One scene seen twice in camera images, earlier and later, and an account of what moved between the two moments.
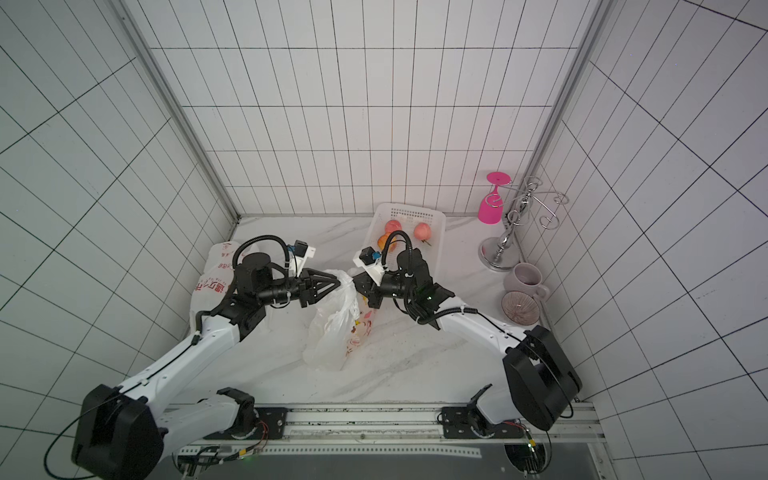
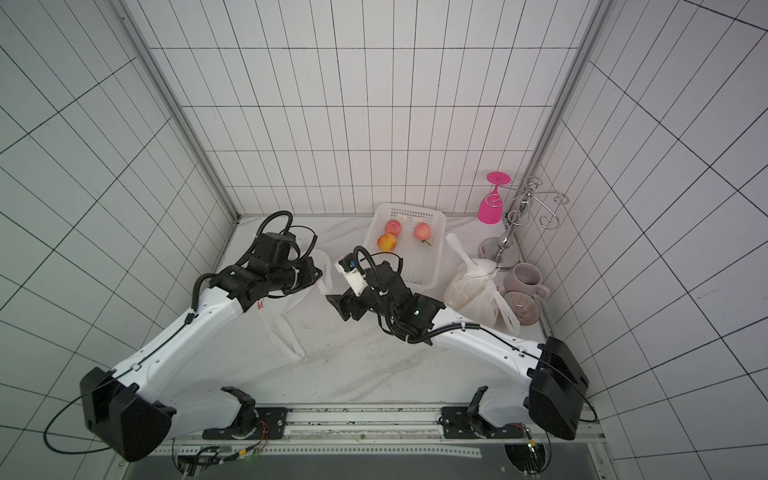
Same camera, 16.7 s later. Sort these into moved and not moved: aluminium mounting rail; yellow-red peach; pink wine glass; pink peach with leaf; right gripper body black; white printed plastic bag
Moved: right gripper body black; white printed plastic bag
Not moved: pink wine glass; yellow-red peach; pink peach with leaf; aluminium mounting rail
